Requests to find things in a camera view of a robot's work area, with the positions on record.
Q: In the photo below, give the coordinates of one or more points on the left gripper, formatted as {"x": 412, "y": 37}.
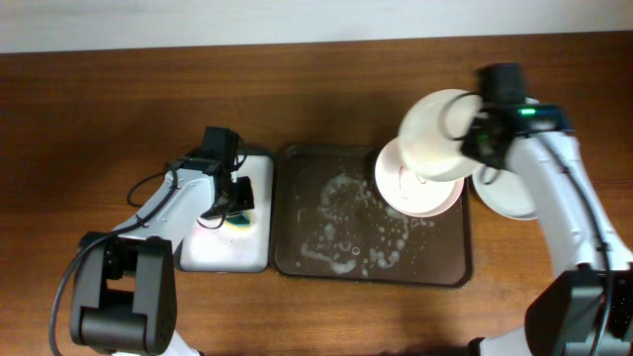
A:
{"x": 246, "y": 201}

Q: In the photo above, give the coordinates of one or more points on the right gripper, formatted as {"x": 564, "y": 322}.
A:
{"x": 467, "y": 145}

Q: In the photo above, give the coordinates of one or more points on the green and yellow sponge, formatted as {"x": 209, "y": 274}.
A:
{"x": 242, "y": 220}

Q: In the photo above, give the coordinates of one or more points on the pale grey plate front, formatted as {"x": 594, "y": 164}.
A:
{"x": 503, "y": 192}

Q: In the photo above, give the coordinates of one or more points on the white plate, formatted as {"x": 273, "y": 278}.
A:
{"x": 430, "y": 135}
{"x": 408, "y": 193}

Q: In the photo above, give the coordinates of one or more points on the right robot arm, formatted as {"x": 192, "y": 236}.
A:
{"x": 587, "y": 309}

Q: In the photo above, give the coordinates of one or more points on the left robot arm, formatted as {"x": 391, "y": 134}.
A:
{"x": 124, "y": 295}

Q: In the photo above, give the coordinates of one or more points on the black tray with soapy foam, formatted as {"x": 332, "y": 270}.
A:
{"x": 216, "y": 247}

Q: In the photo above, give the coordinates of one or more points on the dark brown serving tray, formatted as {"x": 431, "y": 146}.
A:
{"x": 330, "y": 222}

